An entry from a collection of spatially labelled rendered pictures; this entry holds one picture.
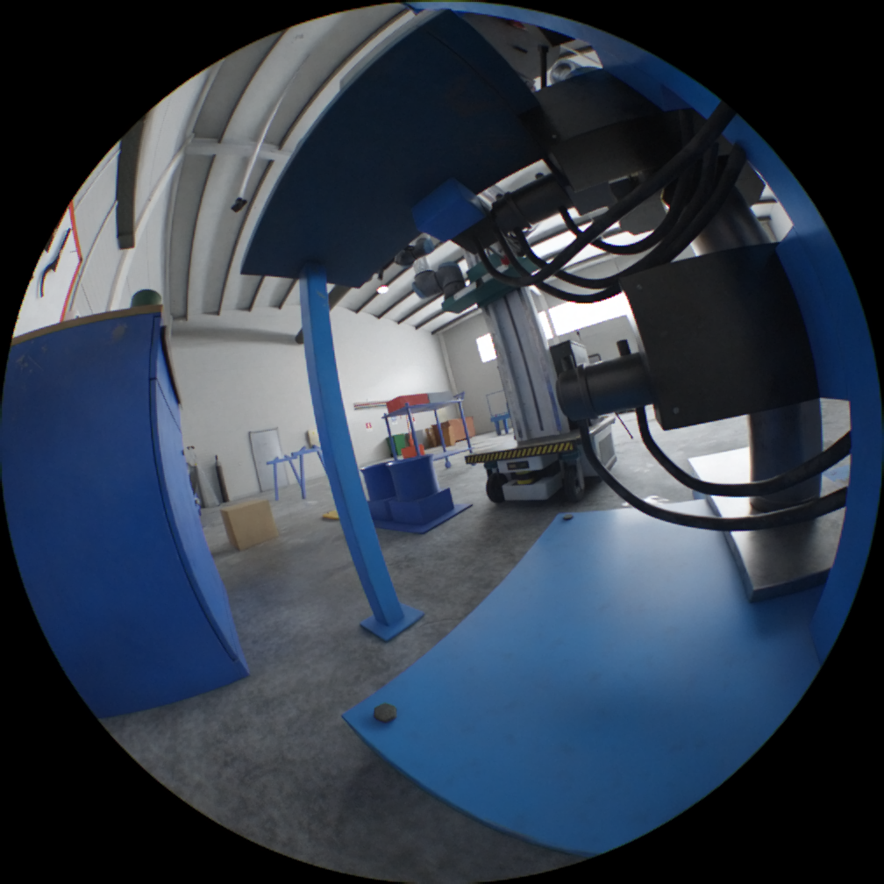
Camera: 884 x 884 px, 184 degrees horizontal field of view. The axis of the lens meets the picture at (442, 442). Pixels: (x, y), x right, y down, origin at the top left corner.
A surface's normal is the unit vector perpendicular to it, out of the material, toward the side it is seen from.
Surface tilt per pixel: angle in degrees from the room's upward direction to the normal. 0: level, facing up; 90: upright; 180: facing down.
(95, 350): 90
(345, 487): 90
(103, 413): 90
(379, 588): 90
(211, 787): 0
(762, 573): 0
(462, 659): 0
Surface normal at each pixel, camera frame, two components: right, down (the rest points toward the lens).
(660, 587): -0.23, -0.97
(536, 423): -0.72, 0.18
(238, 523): 0.81, -0.18
